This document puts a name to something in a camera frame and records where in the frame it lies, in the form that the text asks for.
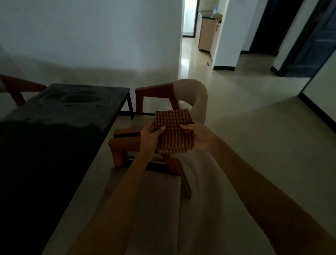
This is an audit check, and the person's right hand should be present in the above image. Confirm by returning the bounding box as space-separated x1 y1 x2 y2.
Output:
180 122 218 153

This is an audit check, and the person's left hand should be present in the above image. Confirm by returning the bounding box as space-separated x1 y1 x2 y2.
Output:
139 122 166 161

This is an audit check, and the brown checkered cleaning cloth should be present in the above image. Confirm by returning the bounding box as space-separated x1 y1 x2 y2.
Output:
153 108 196 156

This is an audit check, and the beige cushioned wooden chair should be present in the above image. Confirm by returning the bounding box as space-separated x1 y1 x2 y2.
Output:
99 128 276 255
0 75 48 107
113 78 208 138

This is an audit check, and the person's left forearm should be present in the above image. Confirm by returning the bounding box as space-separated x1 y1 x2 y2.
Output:
67 153 155 255

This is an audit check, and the person's right forearm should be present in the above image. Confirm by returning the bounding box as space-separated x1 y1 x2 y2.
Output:
210 136 336 255

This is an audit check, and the black dining table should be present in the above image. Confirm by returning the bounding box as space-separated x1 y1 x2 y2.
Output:
0 83 134 255

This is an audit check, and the white low cabinet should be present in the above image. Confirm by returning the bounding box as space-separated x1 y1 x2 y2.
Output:
198 12 222 60

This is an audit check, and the black closed door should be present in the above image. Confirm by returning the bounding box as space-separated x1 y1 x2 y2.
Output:
249 0 304 56

